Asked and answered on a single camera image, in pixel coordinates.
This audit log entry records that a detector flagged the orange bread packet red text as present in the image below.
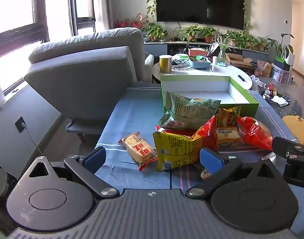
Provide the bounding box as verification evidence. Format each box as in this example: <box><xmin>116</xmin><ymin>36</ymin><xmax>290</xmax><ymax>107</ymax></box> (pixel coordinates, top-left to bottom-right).
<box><xmin>118</xmin><ymin>132</ymin><xmax>158</xmax><ymax>171</ymax></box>

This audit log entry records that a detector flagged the green snack bag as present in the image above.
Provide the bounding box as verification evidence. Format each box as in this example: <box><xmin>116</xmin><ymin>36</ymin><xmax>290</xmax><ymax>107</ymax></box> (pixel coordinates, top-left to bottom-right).
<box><xmin>159</xmin><ymin>92</ymin><xmax>221</xmax><ymax>130</ymax></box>

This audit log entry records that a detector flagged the blue plastic basket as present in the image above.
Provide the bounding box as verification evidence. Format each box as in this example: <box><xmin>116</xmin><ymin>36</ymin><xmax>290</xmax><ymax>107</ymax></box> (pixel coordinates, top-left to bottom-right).
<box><xmin>188</xmin><ymin>56</ymin><xmax>211</xmax><ymax>70</ymax></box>

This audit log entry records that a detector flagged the yellow red striped snack bag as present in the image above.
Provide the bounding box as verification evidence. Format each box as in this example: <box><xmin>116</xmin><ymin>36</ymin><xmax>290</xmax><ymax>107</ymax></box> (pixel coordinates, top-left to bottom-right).
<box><xmin>153</xmin><ymin>131</ymin><xmax>202</xmax><ymax>171</ymax></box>

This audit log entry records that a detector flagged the white small bottle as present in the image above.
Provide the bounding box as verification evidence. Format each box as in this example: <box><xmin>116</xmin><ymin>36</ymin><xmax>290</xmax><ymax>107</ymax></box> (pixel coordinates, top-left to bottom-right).
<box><xmin>211</xmin><ymin>56</ymin><xmax>218</xmax><ymax>71</ymax></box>

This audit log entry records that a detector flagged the green cardboard box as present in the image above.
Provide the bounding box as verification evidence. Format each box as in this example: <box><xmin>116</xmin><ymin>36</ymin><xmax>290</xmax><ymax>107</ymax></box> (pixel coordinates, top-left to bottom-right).
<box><xmin>161</xmin><ymin>75</ymin><xmax>259</xmax><ymax>117</ymax></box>

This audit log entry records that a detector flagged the glass vase with plant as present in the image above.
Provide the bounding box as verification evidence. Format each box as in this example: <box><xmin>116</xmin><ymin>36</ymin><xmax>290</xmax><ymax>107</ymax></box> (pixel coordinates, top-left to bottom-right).
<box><xmin>213</xmin><ymin>34</ymin><xmax>234</xmax><ymax>66</ymax></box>

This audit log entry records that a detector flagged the yellow chip snack bag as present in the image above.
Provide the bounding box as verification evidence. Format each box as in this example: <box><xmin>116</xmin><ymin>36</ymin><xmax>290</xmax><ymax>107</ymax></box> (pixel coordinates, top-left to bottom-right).
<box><xmin>216</xmin><ymin>106</ymin><xmax>241</xmax><ymax>128</ymax></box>

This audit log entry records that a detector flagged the red flower decoration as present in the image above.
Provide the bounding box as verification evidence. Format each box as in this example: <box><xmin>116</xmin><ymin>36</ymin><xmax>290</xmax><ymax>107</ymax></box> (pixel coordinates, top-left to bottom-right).
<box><xmin>113</xmin><ymin>14</ymin><xmax>149</xmax><ymax>30</ymax></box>

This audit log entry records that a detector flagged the wall socket with plug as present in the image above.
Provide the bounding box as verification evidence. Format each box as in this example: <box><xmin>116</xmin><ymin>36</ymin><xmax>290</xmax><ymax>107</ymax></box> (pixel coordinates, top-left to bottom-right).
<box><xmin>15</xmin><ymin>117</ymin><xmax>27</xmax><ymax>133</ymax></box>

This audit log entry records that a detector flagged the tv console cabinet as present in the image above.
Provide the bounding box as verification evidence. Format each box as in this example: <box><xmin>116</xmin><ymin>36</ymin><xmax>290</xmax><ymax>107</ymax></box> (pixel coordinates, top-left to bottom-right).
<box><xmin>144</xmin><ymin>42</ymin><xmax>269</xmax><ymax>62</ymax></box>

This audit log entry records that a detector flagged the open cardboard box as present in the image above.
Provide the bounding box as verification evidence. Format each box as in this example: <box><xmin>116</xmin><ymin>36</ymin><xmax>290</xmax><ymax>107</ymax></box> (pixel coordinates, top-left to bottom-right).
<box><xmin>226</xmin><ymin>53</ymin><xmax>253</xmax><ymax>68</ymax></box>

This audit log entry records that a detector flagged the yellow tin can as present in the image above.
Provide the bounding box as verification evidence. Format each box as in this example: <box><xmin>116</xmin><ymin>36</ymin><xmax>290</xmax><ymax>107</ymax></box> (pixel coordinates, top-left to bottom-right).
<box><xmin>159</xmin><ymin>55</ymin><xmax>172</xmax><ymax>73</ymax></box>

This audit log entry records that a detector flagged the blue striped tablecloth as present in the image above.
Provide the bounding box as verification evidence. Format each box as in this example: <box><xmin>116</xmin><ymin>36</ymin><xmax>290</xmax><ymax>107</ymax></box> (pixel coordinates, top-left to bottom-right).
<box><xmin>94</xmin><ymin>81</ymin><xmax>304</xmax><ymax>234</ymax></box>

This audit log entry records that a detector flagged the black wall television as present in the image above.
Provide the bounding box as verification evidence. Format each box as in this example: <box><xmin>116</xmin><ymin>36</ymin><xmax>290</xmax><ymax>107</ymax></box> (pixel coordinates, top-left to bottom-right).
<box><xmin>156</xmin><ymin>0</ymin><xmax>245</xmax><ymax>30</ymax></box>

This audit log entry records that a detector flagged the large red snack bag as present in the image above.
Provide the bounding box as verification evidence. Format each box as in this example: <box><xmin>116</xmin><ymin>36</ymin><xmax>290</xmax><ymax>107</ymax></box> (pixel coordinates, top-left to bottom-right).
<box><xmin>158</xmin><ymin>115</ymin><xmax>273</xmax><ymax>151</ymax></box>

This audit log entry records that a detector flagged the white oval coffee table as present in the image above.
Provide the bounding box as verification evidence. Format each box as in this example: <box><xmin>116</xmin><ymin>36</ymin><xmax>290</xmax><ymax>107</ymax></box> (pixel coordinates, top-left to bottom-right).
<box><xmin>152</xmin><ymin>63</ymin><xmax>253</xmax><ymax>90</ymax></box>

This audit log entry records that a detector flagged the orange storage box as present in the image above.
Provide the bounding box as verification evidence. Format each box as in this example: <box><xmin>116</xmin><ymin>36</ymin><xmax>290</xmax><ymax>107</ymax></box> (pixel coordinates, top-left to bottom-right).
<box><xmin>188</xmin><ymin>48</ymin><xmax>208</xmax><ymax>57</ymax></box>

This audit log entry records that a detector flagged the grey sofa armchair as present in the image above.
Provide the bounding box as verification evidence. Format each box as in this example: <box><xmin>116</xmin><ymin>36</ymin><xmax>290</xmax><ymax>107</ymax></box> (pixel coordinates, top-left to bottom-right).
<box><xmin>24</xmin><ymin>27</ymin><xmax>154</xmax><ymax>140</ymax></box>

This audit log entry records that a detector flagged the small cracker packet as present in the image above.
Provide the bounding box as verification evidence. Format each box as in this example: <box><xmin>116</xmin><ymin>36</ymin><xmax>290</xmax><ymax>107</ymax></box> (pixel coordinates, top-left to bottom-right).
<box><xmin>216</xmin><ymin>127</ymin><xmax>241</xmax><ymax>148</ymax></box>

